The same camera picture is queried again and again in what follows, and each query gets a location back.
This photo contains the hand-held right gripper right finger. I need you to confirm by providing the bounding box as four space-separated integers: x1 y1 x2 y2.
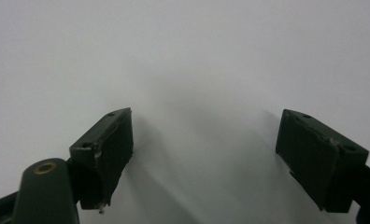
275 108 370 214

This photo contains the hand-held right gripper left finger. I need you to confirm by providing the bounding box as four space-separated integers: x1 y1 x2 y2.
68 107 135 215

